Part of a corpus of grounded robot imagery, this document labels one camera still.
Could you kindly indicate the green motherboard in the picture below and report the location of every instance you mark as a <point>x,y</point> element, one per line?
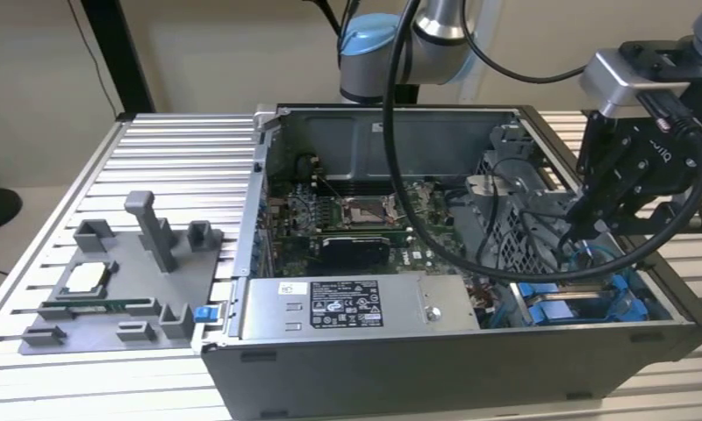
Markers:
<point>293,259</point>

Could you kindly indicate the silver power supply unit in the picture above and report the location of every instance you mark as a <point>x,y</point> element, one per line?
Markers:
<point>269,307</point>

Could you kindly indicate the silver CPU chip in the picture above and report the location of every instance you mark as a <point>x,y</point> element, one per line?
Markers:
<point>85,278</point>

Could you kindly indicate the grey metal disk bay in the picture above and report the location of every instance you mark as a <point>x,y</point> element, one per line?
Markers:
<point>507,184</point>

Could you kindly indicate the black graphics card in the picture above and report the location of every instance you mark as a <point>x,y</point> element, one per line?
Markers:
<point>354,252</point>

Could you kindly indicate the green RAM stick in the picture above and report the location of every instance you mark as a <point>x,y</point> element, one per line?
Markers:
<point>114,304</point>

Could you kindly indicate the black upright post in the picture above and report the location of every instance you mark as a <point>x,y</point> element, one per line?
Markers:
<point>117,57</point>

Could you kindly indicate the black open PC case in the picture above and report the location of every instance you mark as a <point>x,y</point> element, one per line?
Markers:
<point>386,377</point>

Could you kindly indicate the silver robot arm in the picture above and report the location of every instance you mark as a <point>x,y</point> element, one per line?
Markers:
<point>440,52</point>

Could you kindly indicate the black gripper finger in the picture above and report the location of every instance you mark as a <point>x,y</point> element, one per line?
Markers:
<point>583,215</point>
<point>617,217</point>

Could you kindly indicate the hard disk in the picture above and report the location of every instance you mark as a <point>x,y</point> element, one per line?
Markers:
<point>553,313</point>

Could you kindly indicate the CPU socket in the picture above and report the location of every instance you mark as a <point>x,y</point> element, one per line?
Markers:
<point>360,210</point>

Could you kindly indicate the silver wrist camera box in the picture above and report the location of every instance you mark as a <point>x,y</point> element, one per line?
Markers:
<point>620,83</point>

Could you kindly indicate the grey parts rack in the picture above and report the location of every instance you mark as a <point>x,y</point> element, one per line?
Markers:
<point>129,263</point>

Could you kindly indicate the blue case latch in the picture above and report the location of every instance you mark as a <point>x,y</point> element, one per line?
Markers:
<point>205,314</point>

